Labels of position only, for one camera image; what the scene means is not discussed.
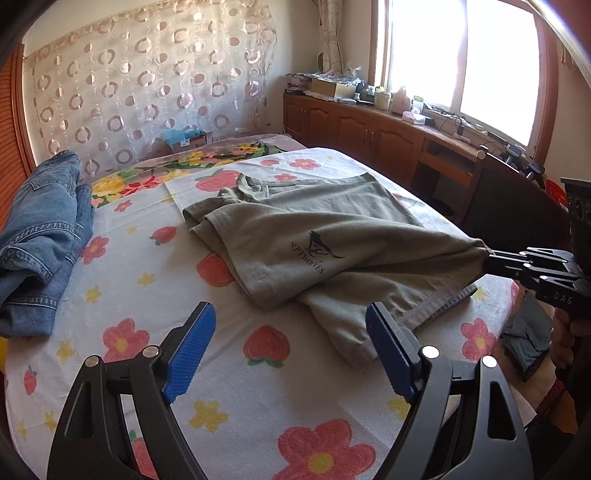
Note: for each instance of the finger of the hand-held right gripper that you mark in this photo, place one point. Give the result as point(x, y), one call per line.
point(512, 270)
point(531, 256)

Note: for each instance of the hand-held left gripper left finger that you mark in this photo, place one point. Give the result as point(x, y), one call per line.
point(191, 350)

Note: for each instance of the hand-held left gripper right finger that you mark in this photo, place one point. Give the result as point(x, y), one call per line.
point(388, 350)

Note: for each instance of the grey-green pants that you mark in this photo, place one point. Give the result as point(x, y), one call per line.
point(295, 244)

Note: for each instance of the person's right hand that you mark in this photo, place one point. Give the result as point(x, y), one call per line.
point(561, 346)

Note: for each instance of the red stool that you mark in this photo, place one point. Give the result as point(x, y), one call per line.
point(556, 193)

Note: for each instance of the black chair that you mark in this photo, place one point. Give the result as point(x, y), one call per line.
point(512, 207)

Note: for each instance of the grey-blue cloth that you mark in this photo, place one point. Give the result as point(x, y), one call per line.
point(524, 341)

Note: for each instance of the strawberry print white bed sheet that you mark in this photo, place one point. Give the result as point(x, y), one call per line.
point(152, 286)

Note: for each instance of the white tissue box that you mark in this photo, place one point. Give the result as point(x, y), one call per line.
point(413, 117)

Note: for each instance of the blue denim jeans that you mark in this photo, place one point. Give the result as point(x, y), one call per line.
point(41, 244)

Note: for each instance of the green-lidded bottle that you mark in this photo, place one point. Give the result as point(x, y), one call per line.
point(418, 105)

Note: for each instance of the floral blanket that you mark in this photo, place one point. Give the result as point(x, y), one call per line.
point(184, 161)

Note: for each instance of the window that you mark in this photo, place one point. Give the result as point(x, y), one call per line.
point(461, 60)

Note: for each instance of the wooden cabinet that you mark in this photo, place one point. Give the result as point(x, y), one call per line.
point(364, 134)

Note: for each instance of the white plastic bottle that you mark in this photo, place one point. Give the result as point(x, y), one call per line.
point(400, 101)

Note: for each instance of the small cardboard box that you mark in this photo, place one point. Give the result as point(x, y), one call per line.
point(191, 143)

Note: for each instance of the white jar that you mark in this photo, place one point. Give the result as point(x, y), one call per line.
point(382, 98)

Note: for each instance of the blue plastic bag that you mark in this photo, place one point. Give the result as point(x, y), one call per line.
point(178, 135)

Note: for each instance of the large cardboard box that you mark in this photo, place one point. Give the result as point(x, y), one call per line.
point(330, 86)

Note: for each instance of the circle pattern sheer curtain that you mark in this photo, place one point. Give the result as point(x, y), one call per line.
point(152, 78)

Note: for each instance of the stack of flat boxes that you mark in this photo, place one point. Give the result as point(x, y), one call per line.
point(298, 83)

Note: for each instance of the beige window curtain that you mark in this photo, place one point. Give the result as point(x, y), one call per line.
point(332, 32)

